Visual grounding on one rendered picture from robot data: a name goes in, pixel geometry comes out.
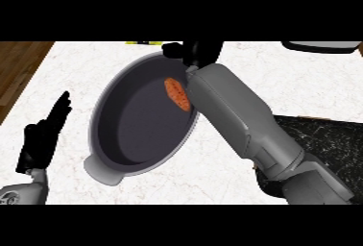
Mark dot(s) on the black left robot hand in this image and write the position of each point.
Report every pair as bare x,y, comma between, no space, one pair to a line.
44,134

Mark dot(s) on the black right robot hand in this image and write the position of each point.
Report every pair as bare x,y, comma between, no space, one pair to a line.
200,53

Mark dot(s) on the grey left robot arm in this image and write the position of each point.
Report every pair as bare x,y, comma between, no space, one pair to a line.
25,190

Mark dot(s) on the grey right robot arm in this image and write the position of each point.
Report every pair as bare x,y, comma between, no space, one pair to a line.
256,131

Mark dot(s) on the orange sweet potato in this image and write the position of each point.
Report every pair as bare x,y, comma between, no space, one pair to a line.
177,93

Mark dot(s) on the dark grey pot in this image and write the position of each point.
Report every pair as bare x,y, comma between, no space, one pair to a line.
141,125

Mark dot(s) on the black speckled tray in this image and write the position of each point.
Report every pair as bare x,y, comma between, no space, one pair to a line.
326,141

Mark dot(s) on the yellow-green object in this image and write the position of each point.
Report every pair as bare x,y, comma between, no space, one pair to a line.
143,42

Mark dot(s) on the grey black-rimmed appliance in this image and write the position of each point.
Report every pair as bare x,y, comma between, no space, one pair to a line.
320,45

